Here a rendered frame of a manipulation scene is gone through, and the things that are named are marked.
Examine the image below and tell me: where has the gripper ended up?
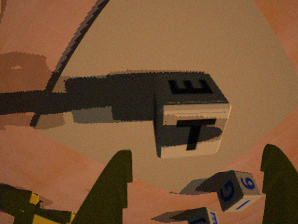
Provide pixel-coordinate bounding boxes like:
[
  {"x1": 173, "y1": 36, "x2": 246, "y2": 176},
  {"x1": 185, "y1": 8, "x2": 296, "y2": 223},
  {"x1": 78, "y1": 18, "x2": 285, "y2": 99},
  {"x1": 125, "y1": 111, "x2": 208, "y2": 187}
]
[{"x1": 71, "y1": 144, "x2": 298, "y2": 224}]

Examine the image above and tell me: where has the tan flat mat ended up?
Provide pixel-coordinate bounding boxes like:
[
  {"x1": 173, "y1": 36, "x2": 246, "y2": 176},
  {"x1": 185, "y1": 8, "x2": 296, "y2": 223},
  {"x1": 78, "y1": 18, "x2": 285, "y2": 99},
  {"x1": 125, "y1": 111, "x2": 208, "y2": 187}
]
[{"x1": 35, "y1": 0, "x2": 298, "y2": 195}]

